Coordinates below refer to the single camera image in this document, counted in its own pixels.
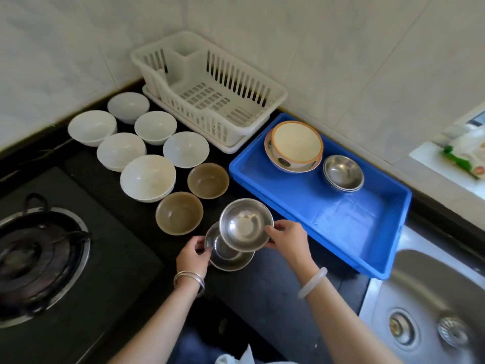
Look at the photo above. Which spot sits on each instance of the person's right hand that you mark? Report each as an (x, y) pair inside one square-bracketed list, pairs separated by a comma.
[(293, 242)]

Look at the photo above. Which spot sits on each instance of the person's left hand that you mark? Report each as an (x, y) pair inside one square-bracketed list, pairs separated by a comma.
[(191, 259)]

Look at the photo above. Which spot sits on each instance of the person's right thumb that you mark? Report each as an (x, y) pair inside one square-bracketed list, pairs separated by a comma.
[(272, 244)]

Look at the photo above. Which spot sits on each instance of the person's left thumb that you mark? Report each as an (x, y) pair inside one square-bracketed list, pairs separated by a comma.
[(204, 253)]

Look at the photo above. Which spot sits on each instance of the stainless steel bowl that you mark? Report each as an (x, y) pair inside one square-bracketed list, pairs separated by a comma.
[(343, 172), (346, 191), (227, 259), (244, 225)]

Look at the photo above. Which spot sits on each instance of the person's left forearm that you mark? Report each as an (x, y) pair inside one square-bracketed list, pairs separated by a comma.
[(163, 326)]

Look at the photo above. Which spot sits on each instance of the person's right forearm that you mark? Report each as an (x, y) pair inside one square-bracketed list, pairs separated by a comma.
[(341, 318)]

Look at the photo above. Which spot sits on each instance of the silver wrist bangles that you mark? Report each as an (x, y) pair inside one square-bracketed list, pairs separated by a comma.
[(189, 277)]

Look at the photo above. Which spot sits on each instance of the brown ceramic bowl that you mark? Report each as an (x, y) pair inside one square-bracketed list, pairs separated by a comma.
[(208, 180), (179, 214)]

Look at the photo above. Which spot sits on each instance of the white jade bangle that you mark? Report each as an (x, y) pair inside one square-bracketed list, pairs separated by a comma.
[(312, 283)]

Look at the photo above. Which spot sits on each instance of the blue plastic tray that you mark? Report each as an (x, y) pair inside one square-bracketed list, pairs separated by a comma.
[(341, 219)]

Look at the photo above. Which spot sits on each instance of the patterned ceramic bowl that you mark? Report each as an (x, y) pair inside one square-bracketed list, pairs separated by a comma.
[(282, 162)]

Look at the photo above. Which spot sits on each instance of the black glass gas stove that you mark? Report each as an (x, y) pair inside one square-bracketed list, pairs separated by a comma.
[(113, 269)]

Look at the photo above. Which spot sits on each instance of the group of white bowls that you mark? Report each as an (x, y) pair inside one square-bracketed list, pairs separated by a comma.
[(147, 178)]

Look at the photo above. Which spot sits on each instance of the cream bowl with orange rim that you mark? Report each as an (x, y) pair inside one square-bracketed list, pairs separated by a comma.
[(295, 142)]

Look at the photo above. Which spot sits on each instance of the white plastic bag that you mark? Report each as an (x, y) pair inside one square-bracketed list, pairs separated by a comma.
[(242, 357)]

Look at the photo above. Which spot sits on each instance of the sink drain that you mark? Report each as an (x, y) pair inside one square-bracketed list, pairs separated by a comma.
[(402, 329)]

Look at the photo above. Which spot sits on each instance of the white plastic dish rack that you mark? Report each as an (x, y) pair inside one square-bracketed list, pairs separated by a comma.
[(212, 94)]

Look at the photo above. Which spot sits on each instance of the black stove burner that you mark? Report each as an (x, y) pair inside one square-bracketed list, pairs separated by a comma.
[(38, 257)]

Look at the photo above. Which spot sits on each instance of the stainless steel sink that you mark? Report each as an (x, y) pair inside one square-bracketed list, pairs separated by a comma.
[(435, 284)]

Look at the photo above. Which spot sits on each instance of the metal sink strainer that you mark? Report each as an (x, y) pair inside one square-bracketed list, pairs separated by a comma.
[(453, 332)]

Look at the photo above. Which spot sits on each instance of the green and white plastic packet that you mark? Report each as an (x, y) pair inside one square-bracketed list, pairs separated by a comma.
[(468, 155)]

